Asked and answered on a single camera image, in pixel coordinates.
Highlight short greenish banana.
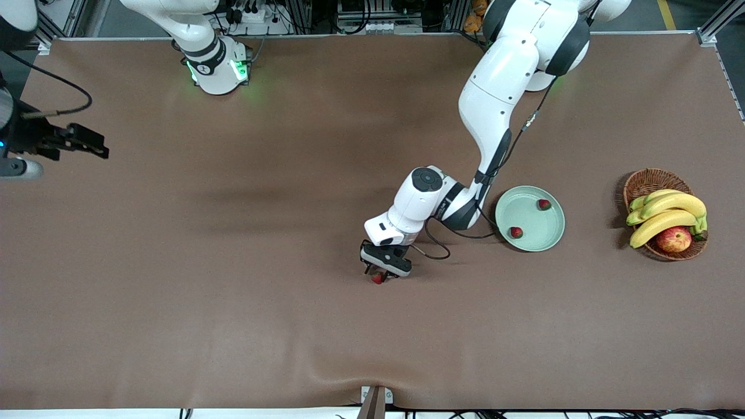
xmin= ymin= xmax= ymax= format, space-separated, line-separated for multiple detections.
xmin=629 ymin=189 xmax=684 ymax=213

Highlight long yellow banana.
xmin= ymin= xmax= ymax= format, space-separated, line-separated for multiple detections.
xmin=627 ymin=193 xmax=708 ymax=233
xmin=630 ymin=209 xmax=699 ymax=249

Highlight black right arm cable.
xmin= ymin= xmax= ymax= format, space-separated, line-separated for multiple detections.
xmin=0 ymin=49 xmax=93 ymax=119

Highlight pile of orange buns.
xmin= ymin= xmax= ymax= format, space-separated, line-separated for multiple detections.
xmin=464 ymin=0 xmax=489 ymax=33

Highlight brown wicker basket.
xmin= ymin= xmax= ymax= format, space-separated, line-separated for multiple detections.
xmin=623 ymin=168 xmax=709 ymax=261

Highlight pale green round plate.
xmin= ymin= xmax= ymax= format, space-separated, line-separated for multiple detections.
xmin=495 ymin=186 xmax=566 ymax=253

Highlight metal table edge bracket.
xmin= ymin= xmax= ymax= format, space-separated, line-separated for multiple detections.
xmin=356 ymin=386 xmax=394 ymax=419

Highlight aluminium frame profile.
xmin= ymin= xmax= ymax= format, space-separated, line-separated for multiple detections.
xmin=696 ymin=0 xmax=745 ymax=47
xmin=35 ymin=0 xmax=88 ymax=56

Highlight red yellow apple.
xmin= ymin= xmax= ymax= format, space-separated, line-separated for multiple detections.
xmin=656 ymin=226 xmax=693 ymax=254

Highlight white power strip with plugs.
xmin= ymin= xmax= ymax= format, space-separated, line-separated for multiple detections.
xmin=224 ymin=0 xmax=292 ymax=35

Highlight brown table cover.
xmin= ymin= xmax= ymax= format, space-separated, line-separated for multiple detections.
xmin=0 ymin=32 xmax=745 ymax=411

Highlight white socket strip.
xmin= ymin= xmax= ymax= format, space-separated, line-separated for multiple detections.
xmin=338 ymin=20 xmax=423 ymax=34

